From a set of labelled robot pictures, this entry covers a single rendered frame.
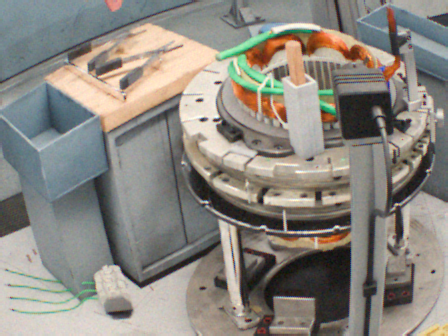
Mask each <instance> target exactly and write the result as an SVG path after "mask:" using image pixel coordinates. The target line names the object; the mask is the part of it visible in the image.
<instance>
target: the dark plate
mask: <svg viewBox="0 0 448 336"><path fill-rule="evenodd" d="M351 257H352V256H351V251H350V250H349V251H343V250H336V251H330V252H321V253H318V254H315V255H311V256H307V257H304V258H301V259H299V260H296V261H294V262H292V263H290V264H288V265H286V266H284V267H283V268H281V269H280V270H279V271H278V272H277V273H276V274H275V275H274V276H272V278H271V279H270V280H269V282H268V284H267V286H266V288H265V293H264V297H265V301H266V303H267V304H266V305H267V306H268V307H269V309H270V310H272V311H273V313H274V311H275V309H274V302H273V296H274V295H275V292H276V290H277V289H278V288H279V289H289V290H290V289H294V290H300V291H302V290H312V291H313V290H318V291H319V296H318V298H319V317H321V320H320V323H330V322H333V321H338V320H342V319H345V318H348V317H350V316H349V310H350V304H349V303H350V294H351V293H350V287H351V281H350V278H351Z"/></svg>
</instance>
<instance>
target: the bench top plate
mask: <svg viewBox="0 0 448 336"><path fill-rule="evenodd" d="M446 213H447V214H446ZM436 214H443V215H436ZM410 215H411V216H412V217H415V218H416V219H417V220H418V221H419V220H420V222H422V224H424V225H426V227H428V228H429V230H430V231H431V232H432V233H433V234H434V235H435V238H436V239H437V240H438V242H439V244H440V247H441V249H442V252H443V256H444V264H445V266H444V268H445V271H444V280H443V283H442V287H441V291H440V293H439V295H438V297H437V299H436V302H435V304H434V305H433V307H432V308H431V310H430V311H429V312H428V314H427V315H426V316H425V318H424V319H423V320H422V321H421V322H420V323H419V325H417V326H416V327H415V328H414V329H413V330H412V331H411V332H410V333H408V334H407V335H406V336H417V335H418V334H420V333H421V332H423V331H425V330H426V329H428V328H430V327H432V326H433V325H434V324H436V323H438V324H439V326H440V325H441V327H442V326H443V325H445V324H447V323H448V203H446V202H444V201H442V200H439V199H437V198H436V197H434V196H431V195H429V194H428V193H426V192H422V191H420V193H419V194H417V196H416V197H415V198H414V199H413V200H412V201H411V202H410ZM433 215H436V216H433ZM445 216H446V217H445ZM205 256H206V255H205ZM205 256H203V257H202V258H200V259H198V260H197V261H195V262H193V263H191V264H189V265H187V266H185V267H184V268H182V269H179V270H177V271H175V272H174V273H173V274H171V275H170V274H169V275H167V276H166V277H164V278H162V279H160V280H158V281H156V282H153V283H152V284H150V285H149V286H148V285H147V286H146V287H145V288H143V289H142V288H139V287H138V286H137V285H135V284H134V283H133V282H131V281H130V280H129V279H128V278H126V277H125V276H124V275H123V276H124V278H125V280H126V285H127V289H128V293H129V296H130V298H131V301H132V304H133V308H132V309H133V311H132V310H131V314H132V316H130V317H131V318H128V319H122V320H119V319H117V320H114V321H113V318H111V317H110V315H109V313H108V314H106V312H105V310H104V307H103V306H102V304H101V301H100V298H99V296H98V294H96V295H94V296H92V297H96V298H99V300H92V299H89V300H86V301H85V302H83V303H82V304H81V305H80V306H79V307H77V308H75V309H74V310H73V309H72V310H71V311H66V312H65V311H63V312H54V313H50V314H49V313H46V314H31V313H30V314H27V313H21V312H15V311H13V310H9V308H10V309H16V310H22V311H28V312H47V311H56V310H61V309H62V310H64V309H69V308H73V307H75V306H76V305H78V304H79V303H80V301H79V300H78V299H77V298H75V299H74V300H73V299H72V300H71V301H68V302H67V303H66V302H65V303H63V304H62V303H61V304H52V303H45V302H38V301H32V300H26V299H22V300H21V299H15V298H14V299H10V298H6V297H10V296H12V297H22V298H33V299H37V300H42V301H48V302H55V303H56V302H62V301H66V300H68V299H69V298H72V297H74V296H73V294H72V293H71V292H70V291H68V292H63V293H61V292H58V293H55V292H48V291H41V290H39V289H32V288H26V287H19V286H16V287H14V286H8V285H7V284H11V285H12V284H16V285H22V286H26V285H27V286H29V287H36V288H43V289H46V290H52V291H55V290H58V291H61V290H66V289H67V288H65V287H64V286H63V285H62V284H61V283H57V282H49V281H44V280H40V279H35V278H31V277H29V276H22V275H21V274H16V273H12V272H10V271H5V270H3V269H1V268H4V269H8V270H12V271H16V272H18V273H25V274H26V275H31V276H35V277H38V278H45V279H50V280H54V281H57V279H56V278H55V277H54V276H53V275H51V274H50V273H49V271H48V270H47V269H46V268H45V267H44V266H43V265H42V261H41V259H40V255H39V252H38V248H37V246H36V242H35V239H34V235H33V233H32V228H31V226H30V227H29V226H28V227H26V228H25V229H21V230H19V231H16V232H14V233H11V234H9V235H6V236H5V237H1V238H0V336H199V335H197V333H196V331H195V329H194V328H193V326H192V324H191V321H190V319H189V316H188V314H187V311H186V293H187V286H188V283H189V280H190V279H191V277H192V275H193V273H194V272H195V270H196V269H197V268H196V267H197V266H198V265H199V264H200V262H201V261H202V260H203V259H204V258H205ZM4 284H6V285H4Z"/></svg>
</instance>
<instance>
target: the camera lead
mask: <svg viewBox="0 0 448 336"><path fill-rule="evenodd" d="M370 116H371V119H372V121H373V125H374V126H375V128H377V129H378V130H379V132H380V135H381V139H382V145H383V151H384V158H385V165H386V184H387V200H386V207H385V210H384V211H382V210H380V209H375V210H374V211H373V212H372V214H371V216H370V232H369V247H368V249H369V257H368V265H369V266H368V276H367V280H368V283H364V284H363V286H362V289H363V294H362V296H363V297H364V298H366V297H367V299H366V313H365V318H366V319H365V326H364V330H365V332H364V336H368V335H369V328H370V324H369V323H370V316H371V312H370V310H371V302H372V298H371V296H373V295H376V292H377V281H372V280H373V262H374V240H375V224H376V217H377V215H378V216H379V217H380V218H381V219H383V218H387V217H388V215H389V213H390V210H391V204H392V194H393V186H392V166H391V159H390V152H389V146H388V138H387V132H386V125H387V120H386V116H385V113H384V110H383V109H382V108H381V107H379V106H377V105H376V106H374V107H372V108H371V110H370Z"/></svg>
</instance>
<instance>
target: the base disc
mask: <svg viewBox="0 0 448 336"><path fill-rule="evenodd" d="M387 224H388V230H387V240H388V237H389V236H392V235H394V234H395V213H394V214H392V215H391V216H388V217H387ZM409 225H410V229H409V243H411V245H412V246H413V247H414V249H416V250H415V254H414V257H413V258H412V263H415V267H414V272H415V273H414V282H413V283H414V287H413V300H412V303H406V304H400V305H394V306H391V307H384V308H383V309H382V314H383V316H384V320H383V322H382V323H381V328H380V335H379V336H406V335H407V334H408V333H410V332H411V331H412V330H413V329H414V328H415V327H416V326H417V325H419V323H420V322H421V321H422V320H423V319H424V318H425V316H426V315H427V314H428V312H429V311H430V310H431V308H432V307H433V305H434V304H435V302H436V299H437V297H438V295H439V293H440V291H441V287H442V283H443V280H444V271H445V268H444V266H445V264H444V256H443V252H442V249H441V247H440V244H439V242H438V240H437V239H436V238H435V235H434V234H433V233H432V232H431V231H430V230H429V228H428V227H426V225H424V224H422V222H420V220H419V221H418V220H417V219H416V218H415V217H412V216H411V215H410V217H409ZM425 234H427V235H425ZM241 237H242V244H243V249H244V248H245V247H246V248H249V249H253V250H260V251H263V252H267V253H269V254H273V255H275V256H276V262H277V263H276V264H275V265H274V267H273V268H271V269H270V270H269V271H268V272H267V274H266V275H265V276H264V277H263V278H262V279H261V280H260V281H259V282H258V283H257V284H256V285H255V286H254V288H252V289H251V290H250V291H249V298H250V305H258V306H259V307H260V308H262V309H263V310H262V311H261V312H258V313H256V312H255V311H254V310H253V311H254V312H255V313H256V314H257V315H258V317H259V322H258V324H259V323H260V320H261V319H262V317H263V315H269V314H272V315H274V313H273V311H272V310H270V309H269V307H268V306H267V305H266V304H267V303H266V301H265V297H264V293H265V288H266V286H267V284H268V282H269V280H270V279H271V278H272V276H274V275H275V274H276V273H277V272H278V271H279V270H280V269H281V268H283V267H284V266H285V265H287V264H289V263H290V262H292V261H294V260H296V259H299V258H301V257H303V256H306V255H310V254H314V253H317V252H321V251H323V250H320V249H315V248H306V247H291V248H288V247H286V248H283V249H280V250H279V249H273V247H272V246H271V245H270V244H269V242H268V239H269V237H268V236H267V235H266V234H265V233H264V232H260V233H255V232H251V231H248V230H242V231H241ZM351 246H352V242H351V241H349V242H348V243H346V244H345V245H341V246H334V248H333V250H338V249H346V250H350V249H351ZM224 266H225V265H224V259H223V253H222V246H221V243H220V244H219V245H218V246H217V247H216V248H214V249H213V250H212V251H211V252H210V253H209V254H207V255H206V256H205V258H204V259H203V260H202V261H201V262H200V264H199V265H198V266H197V267H196V268H197V269H196V270H195V272H194V273H193V275H192V277H191V279H190V280H189V283H188V286H187V293H186V311H187V314H188V316H189V319H190V321H191V324H192V326H193V328H194V329H195V331H196V333H197V335H199V336H252V335H253V334H254V332H255V330H256V328H257V327H258V324H257V325H256V326H254V327H251V328H248V329H242V328H239V327H238V326H237V325H236V323H234V321H233V320H232V319H231V316H230V315H229V314H228V313H227V311H225V309H224V305H225V303H226V302H227V301H229V300H230V296H229V291H228V290H225V289H222V288H219V287H215V285H214V280H213V278H214V277H216V276H217V272H218V271H219V270H220V269H221V268H223V267H224ZM419 287H420V288H423V289H419ZM395 308H398V309H397V310H395ZM348 323H349V317H348V318H345V319H342V320H338V321H333V322H330V323H320V329H319V331H318V333H317V334H316V336H342V335H341V334H340V330H341V328H342V326H344V325H346V324H348ZM323 327H324V328H323Z"/></svg>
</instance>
